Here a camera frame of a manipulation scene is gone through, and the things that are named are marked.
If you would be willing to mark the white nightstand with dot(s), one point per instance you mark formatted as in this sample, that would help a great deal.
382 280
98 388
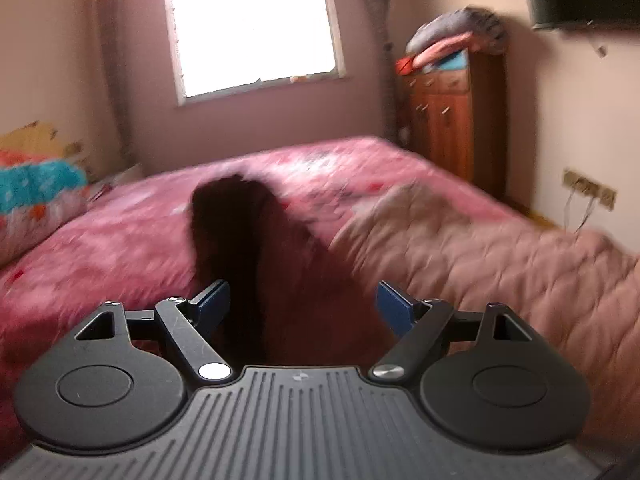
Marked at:
122 175

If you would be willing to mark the small windowsill item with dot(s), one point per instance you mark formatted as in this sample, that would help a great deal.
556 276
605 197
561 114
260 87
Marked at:
301 79

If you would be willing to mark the window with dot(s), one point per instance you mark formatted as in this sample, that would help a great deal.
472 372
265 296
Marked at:
250 25

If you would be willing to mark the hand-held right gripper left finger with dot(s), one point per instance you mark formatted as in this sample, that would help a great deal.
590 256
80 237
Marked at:
214 310

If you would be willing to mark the wooden cabinet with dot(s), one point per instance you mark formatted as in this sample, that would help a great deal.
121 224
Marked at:
447 125

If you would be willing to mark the wall socket strip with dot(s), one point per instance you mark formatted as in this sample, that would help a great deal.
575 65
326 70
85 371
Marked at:
590 187

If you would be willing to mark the grey folded blanket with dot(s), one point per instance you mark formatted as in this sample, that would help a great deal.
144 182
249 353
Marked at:
465 22

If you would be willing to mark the teal patterned quilt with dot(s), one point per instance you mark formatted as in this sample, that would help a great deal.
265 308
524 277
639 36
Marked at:
35 185

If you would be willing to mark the pink folded blanket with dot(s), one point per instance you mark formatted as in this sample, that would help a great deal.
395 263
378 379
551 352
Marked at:
442 46

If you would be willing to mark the bed with pink bedspread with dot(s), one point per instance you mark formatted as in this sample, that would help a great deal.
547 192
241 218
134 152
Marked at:
125 240

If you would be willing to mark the dark red satin quilt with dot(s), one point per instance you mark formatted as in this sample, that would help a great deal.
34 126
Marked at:
250 240

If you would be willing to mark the teal folded cloth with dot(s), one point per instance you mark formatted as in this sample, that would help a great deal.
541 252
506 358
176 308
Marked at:
456 62

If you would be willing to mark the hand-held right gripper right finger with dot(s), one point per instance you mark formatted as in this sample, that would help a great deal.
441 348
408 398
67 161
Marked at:
395 310

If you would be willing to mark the grey curtain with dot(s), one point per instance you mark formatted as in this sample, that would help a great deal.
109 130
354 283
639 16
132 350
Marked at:
111 70
372 15

